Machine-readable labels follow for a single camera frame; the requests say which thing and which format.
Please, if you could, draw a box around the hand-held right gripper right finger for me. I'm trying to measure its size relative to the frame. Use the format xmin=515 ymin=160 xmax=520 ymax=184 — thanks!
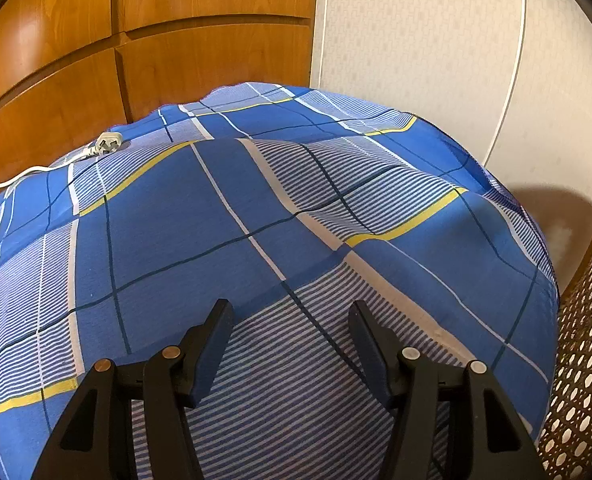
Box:
xmin=348 ymin=301 xmax=547 ymax=480

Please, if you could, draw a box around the thin white wall cable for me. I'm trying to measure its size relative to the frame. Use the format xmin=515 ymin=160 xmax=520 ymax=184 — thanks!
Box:
xmin=317 ymin=0 xmax=333 ymax=88
xmin=483 ymin=0 xmax=528 ymax=163

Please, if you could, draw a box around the blue checked tablecloth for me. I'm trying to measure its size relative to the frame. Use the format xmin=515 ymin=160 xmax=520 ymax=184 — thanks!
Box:
xmin=0 ymin=81 xmax=561 ymax=480

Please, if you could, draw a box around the brown wicker basket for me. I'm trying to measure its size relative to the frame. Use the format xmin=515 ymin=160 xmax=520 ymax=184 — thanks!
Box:
xmin=538 ymin=161 xmax=592 ymax=480

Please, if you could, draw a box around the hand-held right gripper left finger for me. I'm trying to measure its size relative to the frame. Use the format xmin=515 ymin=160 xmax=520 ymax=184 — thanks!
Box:
xmin=30 ymin=299 xmax=235 ymax=480

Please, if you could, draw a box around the white power cable with plug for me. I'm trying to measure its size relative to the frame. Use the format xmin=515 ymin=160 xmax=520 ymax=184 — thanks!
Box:
xmin=0 ymin=131 xmax=125 ymax=198

